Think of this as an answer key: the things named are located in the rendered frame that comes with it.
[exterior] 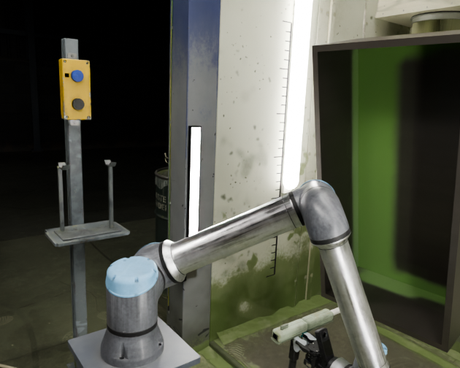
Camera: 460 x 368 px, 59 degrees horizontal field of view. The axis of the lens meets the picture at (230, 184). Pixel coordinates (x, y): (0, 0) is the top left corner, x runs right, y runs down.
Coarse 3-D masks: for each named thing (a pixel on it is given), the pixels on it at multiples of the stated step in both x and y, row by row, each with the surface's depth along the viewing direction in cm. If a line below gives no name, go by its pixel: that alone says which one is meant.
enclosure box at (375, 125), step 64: (320, 64) 169; (384, 64) 180; (448, 64) 161; (320, 128) 177; (384, 128) 189; (448, 128) 168; (384, 192) 199; (448, 192) 176; (320, 256) 196; (384, 256) 210; (448, 256) 185; (384, 320) 179; (448, 320) 156
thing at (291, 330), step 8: (320, 312) 168; (328, 312) 168; (336, 312) 171; (296, 320) 161; (304, 320) 162; (312, 320) 162; (320, 320) 163; (328, 320) 167; (280, 328) 154; (288, 328) 155; (296, 328) 156; (304, 328) 158; (312, 328) 161; (272, 336) 154; (280, 336) 151; (288, 336) 154; (296, 336) 157; (296, 352) 161; (296, 360) 163
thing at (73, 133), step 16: (64, 48) 177; (64, 128) 188; (80, 128) 187; (80, 144) 188; (80, 160) 190; (80, 176) 191; (80, 192) 193; (80, 208) 194; (80, 256) 198; (80, 272) 200; (80, 288) 202; (80, 304) 203; (80, 320) 205
